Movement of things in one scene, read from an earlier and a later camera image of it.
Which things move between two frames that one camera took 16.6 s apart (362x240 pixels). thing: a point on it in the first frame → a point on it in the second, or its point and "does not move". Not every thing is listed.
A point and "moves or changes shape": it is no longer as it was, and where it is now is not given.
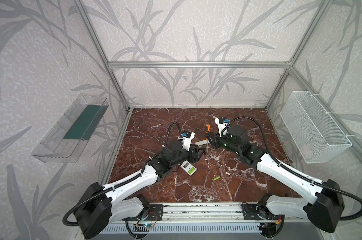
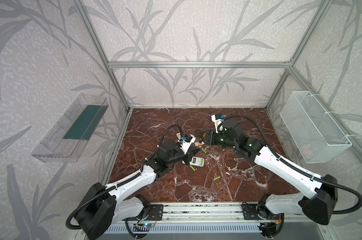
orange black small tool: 207,128 → 203,136
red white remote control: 188,168 moves or changes shape
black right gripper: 212,141 does not move
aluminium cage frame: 290,64 does not move
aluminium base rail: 238,213 does not move
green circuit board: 147,224 does not move
